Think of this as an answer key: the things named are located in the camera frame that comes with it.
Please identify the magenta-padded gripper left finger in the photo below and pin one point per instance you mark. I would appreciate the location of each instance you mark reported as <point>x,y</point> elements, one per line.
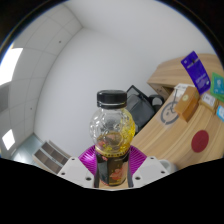
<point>76,170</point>

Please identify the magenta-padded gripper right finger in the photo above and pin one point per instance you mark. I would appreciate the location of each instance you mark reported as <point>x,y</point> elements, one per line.
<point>145,170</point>

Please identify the clear black-capped drink bottle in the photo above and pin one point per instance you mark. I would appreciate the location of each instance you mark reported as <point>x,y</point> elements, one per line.
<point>112,126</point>

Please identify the round grey-ringed disc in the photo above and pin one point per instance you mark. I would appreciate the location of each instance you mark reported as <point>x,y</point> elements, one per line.
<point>168,115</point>

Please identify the grey mesh office chair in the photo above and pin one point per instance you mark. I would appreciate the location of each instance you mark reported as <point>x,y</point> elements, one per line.
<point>140,108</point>

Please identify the flat round red coaster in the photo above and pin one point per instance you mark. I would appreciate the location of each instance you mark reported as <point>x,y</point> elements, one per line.
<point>200,141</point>

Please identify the rectangular ceiling light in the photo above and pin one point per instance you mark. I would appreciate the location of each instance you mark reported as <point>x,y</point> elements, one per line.
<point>10,65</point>
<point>8,139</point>

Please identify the tan white-labelled box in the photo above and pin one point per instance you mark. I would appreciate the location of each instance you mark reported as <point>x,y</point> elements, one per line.
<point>208,100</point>

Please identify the small blue box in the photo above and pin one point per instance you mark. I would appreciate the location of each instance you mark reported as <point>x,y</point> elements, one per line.
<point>220,113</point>

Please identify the wooden side desk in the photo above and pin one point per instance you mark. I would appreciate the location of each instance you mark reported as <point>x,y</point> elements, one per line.
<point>170,73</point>

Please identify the purple standing card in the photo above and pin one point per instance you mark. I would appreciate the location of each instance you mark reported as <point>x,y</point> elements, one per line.
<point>196,71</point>

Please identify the green flat box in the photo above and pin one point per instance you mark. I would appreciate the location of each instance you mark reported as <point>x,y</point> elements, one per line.
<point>218,85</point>

